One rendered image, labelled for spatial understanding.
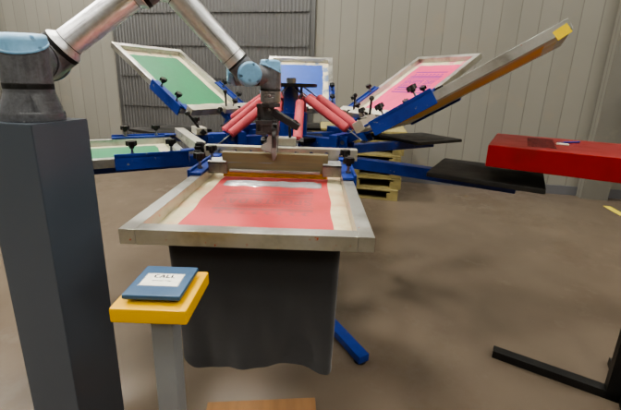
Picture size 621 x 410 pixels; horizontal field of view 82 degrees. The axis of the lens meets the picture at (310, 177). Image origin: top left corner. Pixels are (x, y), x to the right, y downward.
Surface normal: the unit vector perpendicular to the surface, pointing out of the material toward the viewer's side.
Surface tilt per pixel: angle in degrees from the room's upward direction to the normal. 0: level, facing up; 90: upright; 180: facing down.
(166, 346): 90
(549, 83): 90
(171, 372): 90
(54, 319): 90
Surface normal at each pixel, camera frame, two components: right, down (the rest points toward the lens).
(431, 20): -0.20, 0.25
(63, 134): 0.98, 0.08
